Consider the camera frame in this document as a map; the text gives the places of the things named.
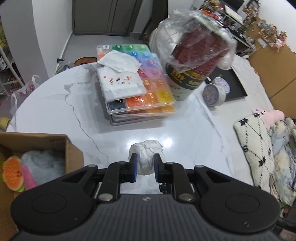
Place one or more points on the white bead pegboard pad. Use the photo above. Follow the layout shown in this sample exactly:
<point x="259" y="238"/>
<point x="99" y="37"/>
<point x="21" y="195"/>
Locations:
<point x="119" y="85"/>

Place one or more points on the black rectangular tray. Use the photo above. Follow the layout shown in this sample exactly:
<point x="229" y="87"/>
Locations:
<point x="237" y="89"/>

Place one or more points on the pink plush toy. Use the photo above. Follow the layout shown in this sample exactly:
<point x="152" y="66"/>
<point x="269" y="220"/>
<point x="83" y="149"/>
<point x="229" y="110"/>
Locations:
<point x="269" y="118"/>

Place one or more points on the brown cardboard box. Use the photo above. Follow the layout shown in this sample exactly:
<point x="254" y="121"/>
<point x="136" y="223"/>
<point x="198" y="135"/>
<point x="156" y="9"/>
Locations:
<point x="16" y="144"/>

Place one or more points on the white black patterned cushion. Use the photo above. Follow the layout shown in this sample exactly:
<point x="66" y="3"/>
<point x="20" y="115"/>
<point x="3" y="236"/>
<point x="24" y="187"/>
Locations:
<point x="256" y="145"/>

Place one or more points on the floral blanket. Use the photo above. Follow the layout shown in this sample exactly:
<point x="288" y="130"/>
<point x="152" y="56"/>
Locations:
<point x="282" y="180"/>

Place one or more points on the rainbow bead organizer box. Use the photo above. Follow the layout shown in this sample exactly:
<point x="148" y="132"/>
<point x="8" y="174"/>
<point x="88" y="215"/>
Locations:
<point x="158" y="101"/>

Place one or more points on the red snack canister in plastic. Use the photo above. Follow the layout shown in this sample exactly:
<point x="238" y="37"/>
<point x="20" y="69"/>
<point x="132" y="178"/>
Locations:
<point x="190" y="45"/>

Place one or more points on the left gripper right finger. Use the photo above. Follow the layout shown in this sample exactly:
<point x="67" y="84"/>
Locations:
<point x="175" y="174"/>

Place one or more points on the orange watermelon slice plush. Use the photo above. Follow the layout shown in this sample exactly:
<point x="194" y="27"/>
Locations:
<point x="12" y="174"/>

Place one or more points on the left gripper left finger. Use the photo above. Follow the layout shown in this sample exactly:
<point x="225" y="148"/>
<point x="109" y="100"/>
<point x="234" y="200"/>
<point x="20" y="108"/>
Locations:
<point x="113" y="176"/>

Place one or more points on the round tin with patterned lid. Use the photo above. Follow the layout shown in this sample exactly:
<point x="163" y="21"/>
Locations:
<point x="214" y="95"/>

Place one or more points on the white soft ball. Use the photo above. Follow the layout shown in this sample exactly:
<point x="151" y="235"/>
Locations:
<point x="145" y="152"/>

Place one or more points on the grey fluffy plush toy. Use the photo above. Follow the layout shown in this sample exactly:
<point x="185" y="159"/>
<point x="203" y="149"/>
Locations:
<point x="40" y="167"/>

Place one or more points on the white red printed plastic bag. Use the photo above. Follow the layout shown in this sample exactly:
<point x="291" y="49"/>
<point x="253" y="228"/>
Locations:
<point x="19" y="96"/>

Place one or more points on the grey cabinet doors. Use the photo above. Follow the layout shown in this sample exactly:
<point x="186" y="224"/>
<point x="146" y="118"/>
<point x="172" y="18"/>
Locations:
<point x="117" y="18"/>

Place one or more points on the white folded paper towel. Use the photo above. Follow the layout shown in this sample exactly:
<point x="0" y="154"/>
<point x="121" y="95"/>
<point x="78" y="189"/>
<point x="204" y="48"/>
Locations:
<point x="120" y="62"/>

